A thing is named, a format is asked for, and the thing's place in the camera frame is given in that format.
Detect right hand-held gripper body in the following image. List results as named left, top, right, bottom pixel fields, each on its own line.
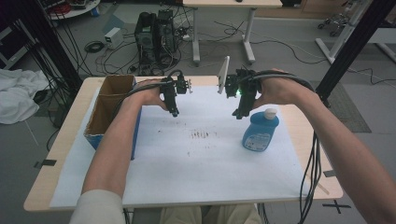
left=217, top=55, right=262, bottom=109

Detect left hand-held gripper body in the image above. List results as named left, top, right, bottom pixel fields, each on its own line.
left=159, top=69, right=193, bottom=100

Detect person's left hand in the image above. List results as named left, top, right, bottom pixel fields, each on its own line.
left=134, top=78, right=171, bottom=112

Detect person's right hand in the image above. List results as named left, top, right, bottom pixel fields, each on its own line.
left=252, top=68, right=301, bottom=110

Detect blue bottle with white cap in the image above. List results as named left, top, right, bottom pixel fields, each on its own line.
left=241, top=107, right=280, bottom=153

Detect black computer tower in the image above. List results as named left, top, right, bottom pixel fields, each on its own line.
left=134, top=8, right=179, bottom=77

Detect open cardboard box blue outside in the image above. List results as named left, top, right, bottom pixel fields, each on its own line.
left=83, top=74, right=143, bottom=161

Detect white paper mat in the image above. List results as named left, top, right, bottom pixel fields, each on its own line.
left=49, top=85, right=310, bottom=209

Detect small white box device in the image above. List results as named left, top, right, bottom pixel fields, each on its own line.
left=104, top=26, right=124, bottom=50

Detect white-legged wooden desk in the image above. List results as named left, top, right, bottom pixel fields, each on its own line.
left=182, top=0, right=284, bottom=67

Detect grey floor mat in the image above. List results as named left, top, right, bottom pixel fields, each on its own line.
left=311, top=79, right=373, bottom=134

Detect person's beige trousers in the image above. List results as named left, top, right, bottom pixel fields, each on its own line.
left=159, top=203, right=263, bottom=224

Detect small wheeled cart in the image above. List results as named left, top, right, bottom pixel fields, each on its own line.
left=317, top=12, right=350, bottom=37

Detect black metal stand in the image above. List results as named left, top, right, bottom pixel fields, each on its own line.
left=5, top=0, right=84, bottom=94
left=315, top=0, right=396, bottom=108

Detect round white table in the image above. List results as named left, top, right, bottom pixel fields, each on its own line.
left=43, top=0, right=102, bottom=21

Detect cream sleeve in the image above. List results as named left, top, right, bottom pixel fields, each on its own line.
left=68, top=189, right=126, bottom=224

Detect white cloth pile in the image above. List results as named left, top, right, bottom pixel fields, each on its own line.
left=0, top=68, right=50, bottom=126

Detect left hand-held gripper cable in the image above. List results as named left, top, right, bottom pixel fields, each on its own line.
left=111, top=69, right=185, bottom=117

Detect black floor cable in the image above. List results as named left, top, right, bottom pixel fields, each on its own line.
left=213, top=20, right=329, bottom=65

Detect coiled black cable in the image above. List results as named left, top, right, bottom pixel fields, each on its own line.
left=84, top=40, right=106, bottom=54

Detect right hand-held gripper cable bundle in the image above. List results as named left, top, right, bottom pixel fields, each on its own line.
left=248, top=69, right=323, bottom=224

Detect white stand frame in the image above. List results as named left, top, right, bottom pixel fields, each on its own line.
left=315, top=0, right=396, bottom=65

